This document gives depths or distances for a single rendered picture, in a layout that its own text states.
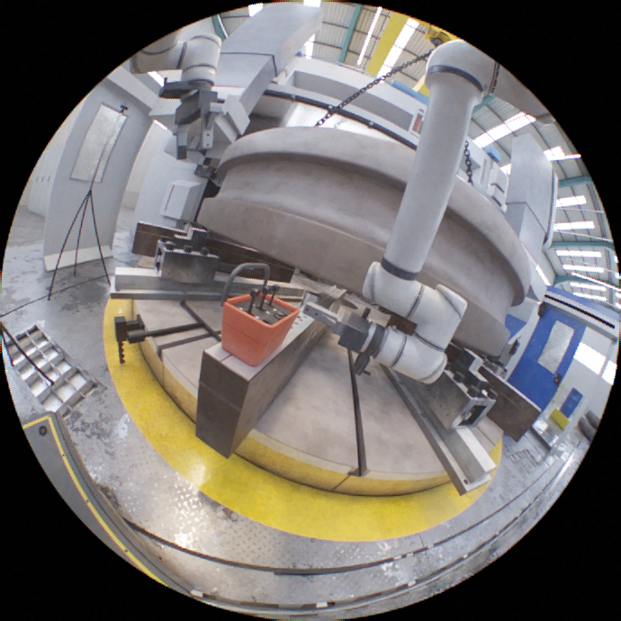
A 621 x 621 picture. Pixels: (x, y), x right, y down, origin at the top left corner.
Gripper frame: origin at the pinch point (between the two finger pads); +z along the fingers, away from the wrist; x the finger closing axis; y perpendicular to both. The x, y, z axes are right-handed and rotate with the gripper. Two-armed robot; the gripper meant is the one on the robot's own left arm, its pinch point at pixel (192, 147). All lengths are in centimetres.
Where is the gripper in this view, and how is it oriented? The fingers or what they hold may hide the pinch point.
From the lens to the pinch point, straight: 57.3
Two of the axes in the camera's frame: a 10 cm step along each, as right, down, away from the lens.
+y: 5.5, -4.5, 7.0
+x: -8.3, -3.5, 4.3
